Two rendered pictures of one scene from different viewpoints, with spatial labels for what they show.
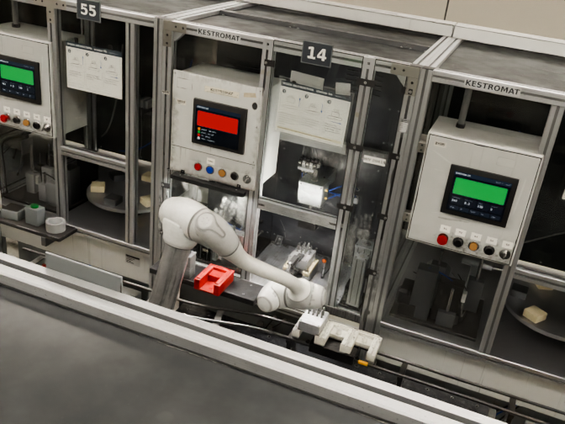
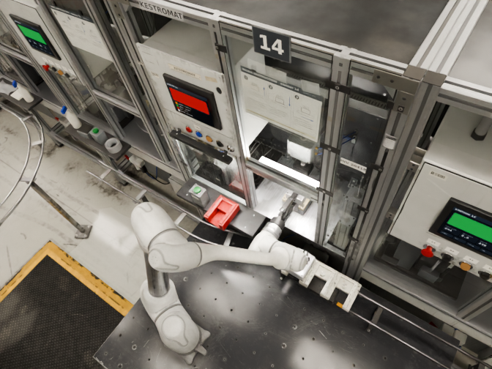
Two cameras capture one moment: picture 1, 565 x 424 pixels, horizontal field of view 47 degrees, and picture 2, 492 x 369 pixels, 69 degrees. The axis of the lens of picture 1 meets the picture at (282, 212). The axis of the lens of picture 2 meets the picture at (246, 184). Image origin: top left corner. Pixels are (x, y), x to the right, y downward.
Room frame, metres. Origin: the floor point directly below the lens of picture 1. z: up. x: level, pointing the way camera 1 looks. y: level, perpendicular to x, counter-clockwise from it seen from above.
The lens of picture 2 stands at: (1.66, -0.29, 2.62)
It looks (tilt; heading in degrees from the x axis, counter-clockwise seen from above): 56 degrees down; 25
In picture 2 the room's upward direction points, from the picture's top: 11 degrees counter-clockwise
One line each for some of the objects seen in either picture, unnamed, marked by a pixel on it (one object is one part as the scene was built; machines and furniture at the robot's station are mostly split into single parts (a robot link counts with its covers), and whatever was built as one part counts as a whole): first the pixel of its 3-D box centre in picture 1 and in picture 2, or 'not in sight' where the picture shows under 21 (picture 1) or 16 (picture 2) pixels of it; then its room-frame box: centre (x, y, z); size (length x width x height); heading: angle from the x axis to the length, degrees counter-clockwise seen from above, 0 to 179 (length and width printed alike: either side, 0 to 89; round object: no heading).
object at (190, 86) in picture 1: (225, 124); (207, 88); (2.75, 0.30, 1.60); 0.42 x 0.29 x 0.46; 71
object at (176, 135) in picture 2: (208, 182); (200, 144); (2.62, 0.34, 1.37); 0.36 x 0.04 x 0.04; 71
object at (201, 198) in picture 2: (186, 262); (200, 195); (2.58, 0.42, 0.97); 0.08 x 0.08 x 0.12; 71
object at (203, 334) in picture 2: not in sight; (189, 340); (1.88, 0.29, 0.71); 0.22 x 0.18 x 0.06; 71
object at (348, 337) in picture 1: (335, 341); (320, 280); (2.29, -0.30, 0.84); 0.36 x 0.14 x 0.10; 71
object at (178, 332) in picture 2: not in sight; (177, 330); (1.89, 0.32, 0.85); 0.18 x 0.16 x 0.22; 52
